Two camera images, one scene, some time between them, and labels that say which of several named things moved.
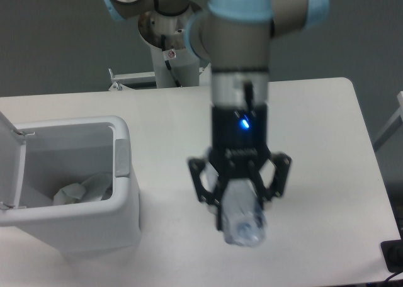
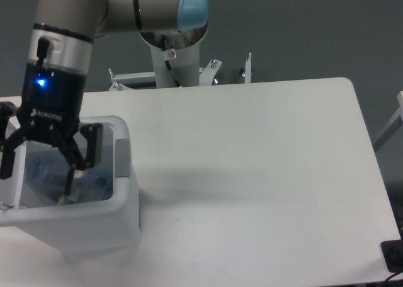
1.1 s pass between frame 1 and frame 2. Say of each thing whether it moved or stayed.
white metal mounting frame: stayed
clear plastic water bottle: moved
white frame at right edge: stayed
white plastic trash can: stayed
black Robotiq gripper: moved
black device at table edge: stayed
